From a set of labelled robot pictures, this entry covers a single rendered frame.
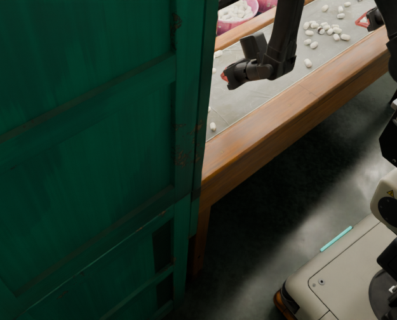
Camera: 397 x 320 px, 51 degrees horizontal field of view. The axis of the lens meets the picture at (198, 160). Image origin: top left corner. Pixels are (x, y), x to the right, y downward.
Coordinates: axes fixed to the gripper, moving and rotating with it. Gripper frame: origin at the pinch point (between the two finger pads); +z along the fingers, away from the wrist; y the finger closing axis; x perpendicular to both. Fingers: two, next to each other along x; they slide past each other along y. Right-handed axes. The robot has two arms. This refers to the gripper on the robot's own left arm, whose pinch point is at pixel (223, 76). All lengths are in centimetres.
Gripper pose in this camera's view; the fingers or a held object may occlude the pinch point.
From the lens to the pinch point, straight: 133.3
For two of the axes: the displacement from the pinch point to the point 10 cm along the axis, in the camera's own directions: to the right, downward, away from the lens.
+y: -7.4, 5.0, -4.4
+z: -5.4, -0.6, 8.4
